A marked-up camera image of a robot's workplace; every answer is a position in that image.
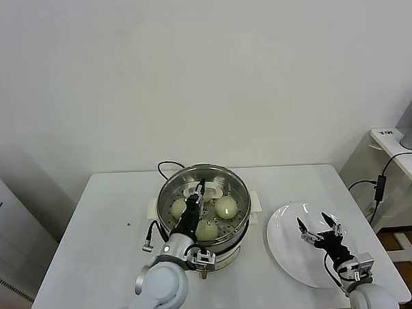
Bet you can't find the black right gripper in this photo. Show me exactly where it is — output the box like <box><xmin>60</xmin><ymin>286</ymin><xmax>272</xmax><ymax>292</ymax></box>
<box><xmin>296</xmin><ymin>211</ymin><xmax>356</xmax><ymax>266</ymax></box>

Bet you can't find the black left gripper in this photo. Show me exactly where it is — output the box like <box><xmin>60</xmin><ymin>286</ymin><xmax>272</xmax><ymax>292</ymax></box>
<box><xmin>172</xmin><ymin>177</ymin><xmax>209</xmax><ymax>237</ymax></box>

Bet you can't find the round glass pot lid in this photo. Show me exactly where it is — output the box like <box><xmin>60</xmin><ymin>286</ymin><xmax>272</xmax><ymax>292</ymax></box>
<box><xmin>155</xmin><ymin>162</ymin><xmax>253</xmax><ymax>248</ymax></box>

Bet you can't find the white steamed baozi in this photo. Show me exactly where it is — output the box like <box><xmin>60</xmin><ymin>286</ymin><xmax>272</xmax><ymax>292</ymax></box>
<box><xmin>194</xmin><ymin>218</ymin><xmax>220</xmax><ymax>243</ymax></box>
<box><xmin>213</xmin><ymin>196</ymin><xmax>239</xmax><ymax>220</ymax></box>
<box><xmin>169</xmin><ymin>198</ymin><xmax>190</xmax><ymax>219</ymax></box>

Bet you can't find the stainless steel steamer basket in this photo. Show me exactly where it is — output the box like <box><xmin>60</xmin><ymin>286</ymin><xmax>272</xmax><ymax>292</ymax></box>
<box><xmin>155</xmin><ymin>163</ymin><xmax>254</xmax><ymax>251</ymax></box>

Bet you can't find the white round plate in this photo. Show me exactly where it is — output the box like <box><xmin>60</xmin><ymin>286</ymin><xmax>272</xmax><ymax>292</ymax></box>
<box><xmin>265</xmin><ymin>199</ymin><xmax>362</xmax><ymax>292</ymax></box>

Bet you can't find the white electric cooker base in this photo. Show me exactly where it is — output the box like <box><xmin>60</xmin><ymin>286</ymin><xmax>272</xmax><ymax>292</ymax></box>
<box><xmin>145</xmin><ymin>189</ymin><xmax>266</xmax><ymax>283</ymax></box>

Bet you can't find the white side desk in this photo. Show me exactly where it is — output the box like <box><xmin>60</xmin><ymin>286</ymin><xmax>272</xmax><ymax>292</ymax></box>
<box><xmin>368</xmin><ymin>126</ymin><xmax>412</xmax><ymax>275</ymax></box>

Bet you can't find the grey monitor stand base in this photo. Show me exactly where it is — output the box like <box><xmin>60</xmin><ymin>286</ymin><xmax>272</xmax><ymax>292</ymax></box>
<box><xmin>399</xmin><ymin>131</ymin><xmax>412</xmax><ymax>151</ymax></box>

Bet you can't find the white cabinet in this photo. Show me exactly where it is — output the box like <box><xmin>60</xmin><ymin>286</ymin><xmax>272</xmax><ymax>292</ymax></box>
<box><xmin>0</xmin><ymin>161</ymin><xmax>62</xmax><ymax>301</ymax></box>

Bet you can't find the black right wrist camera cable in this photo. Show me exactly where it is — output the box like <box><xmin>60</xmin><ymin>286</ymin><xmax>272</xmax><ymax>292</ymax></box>
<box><xmin>322</xmin><ymin>252</ymin><xmax>351</xmax><ymax>298</ymax></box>

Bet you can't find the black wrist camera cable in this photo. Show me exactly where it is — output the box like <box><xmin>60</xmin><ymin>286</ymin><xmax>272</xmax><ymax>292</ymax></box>
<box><xmin>140</xmin><ymin>219</ymin><xmax>174</xmax><ymax>254</ymax></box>
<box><xmin>322</xmin><ymin>252</ymin><xmax>351</xmax><ymax>298</ymax></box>

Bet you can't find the black cooker power cord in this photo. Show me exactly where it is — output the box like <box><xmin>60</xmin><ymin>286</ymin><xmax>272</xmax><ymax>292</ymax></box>
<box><xmin>157</xmin><ymin>159</ymin><xmax>190</xmax><ymax>182</ymax></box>

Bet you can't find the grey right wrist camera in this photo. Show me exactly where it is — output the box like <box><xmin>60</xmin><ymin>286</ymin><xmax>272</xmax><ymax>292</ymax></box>
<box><xmin>346</xmin><ymin>252</ymin><xmax>375</xmax><ymax>283</ymax></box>

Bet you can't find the black left wrist camera cable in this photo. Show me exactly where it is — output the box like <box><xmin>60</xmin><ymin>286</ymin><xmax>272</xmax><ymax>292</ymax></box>
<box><xmin>140</xmin><ymin>219</ymin><xmax>174</xmax><ymax>254</ymax></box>

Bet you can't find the black power adapter cable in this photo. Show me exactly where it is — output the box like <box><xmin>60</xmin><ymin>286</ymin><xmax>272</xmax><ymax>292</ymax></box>
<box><xmin>346</xmin><ymin>152</ymin><xmax>412</xmax><ymax>226</ymax></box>

